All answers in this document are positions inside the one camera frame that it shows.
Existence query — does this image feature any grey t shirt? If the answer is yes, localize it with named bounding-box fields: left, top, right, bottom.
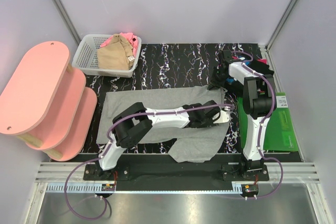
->
left=96, top=86, right=229, bottom=163

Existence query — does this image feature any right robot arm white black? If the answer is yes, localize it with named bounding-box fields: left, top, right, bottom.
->
left=207, top=50, right=276, bottom=180

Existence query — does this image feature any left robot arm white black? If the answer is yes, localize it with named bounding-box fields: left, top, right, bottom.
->
left=95, top=100, right=229, bottom=180

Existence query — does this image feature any black printed folded t shirt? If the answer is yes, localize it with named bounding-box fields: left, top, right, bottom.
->
left=225, top=52, right=275, bottom=96

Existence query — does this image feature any green folding board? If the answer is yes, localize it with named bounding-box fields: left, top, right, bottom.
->
left=238, top=92, right=299, bottom=152

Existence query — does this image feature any pink t shirt in basket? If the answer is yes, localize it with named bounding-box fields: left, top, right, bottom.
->
left=100, top=33, right=139, bottom=56

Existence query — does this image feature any beige t shirt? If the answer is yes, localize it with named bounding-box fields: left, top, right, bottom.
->
left=97, top=34, right=136, bottom=70

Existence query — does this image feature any white plastic laundry basket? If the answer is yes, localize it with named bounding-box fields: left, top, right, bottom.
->
left=72, top=34, right=142, bottom=78

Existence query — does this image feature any pink oval tiered shelf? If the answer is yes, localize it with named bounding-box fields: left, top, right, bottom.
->
left=1, top=41, right=97, bottom=162

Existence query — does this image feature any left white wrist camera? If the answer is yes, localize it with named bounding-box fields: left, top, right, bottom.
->
left=214, top=106, right=232, bottom=124

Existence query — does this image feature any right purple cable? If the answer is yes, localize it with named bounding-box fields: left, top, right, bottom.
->
left=228, top=51, right=284, bottom=200

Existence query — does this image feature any purple cable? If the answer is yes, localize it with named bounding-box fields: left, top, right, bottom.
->
left=228, top=51, right=284, bottom=200
left=64, top=103, right=235, bottom=220

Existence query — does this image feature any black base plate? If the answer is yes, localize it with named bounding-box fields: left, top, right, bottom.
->
left=83, top=154, right=269, bottom=192

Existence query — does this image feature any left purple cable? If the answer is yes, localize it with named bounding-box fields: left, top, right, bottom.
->
left=64, top=103, right=235, bottom=220

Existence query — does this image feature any right aluminium frame post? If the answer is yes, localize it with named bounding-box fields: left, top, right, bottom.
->
left=265, top=0, right=316, bottom=50

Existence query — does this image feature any aluminium frame post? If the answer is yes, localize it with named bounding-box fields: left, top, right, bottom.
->
left=265, top=0, right=316, bottom=50
left=52, top=0, right=81, bottom=46

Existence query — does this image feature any aluminium front rail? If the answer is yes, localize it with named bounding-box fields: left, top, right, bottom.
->
left=36, top=162, right=320, bottom=184

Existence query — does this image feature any left aluminium frame post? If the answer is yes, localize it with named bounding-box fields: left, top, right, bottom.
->
left=52, top=0, right=81, bottom=46

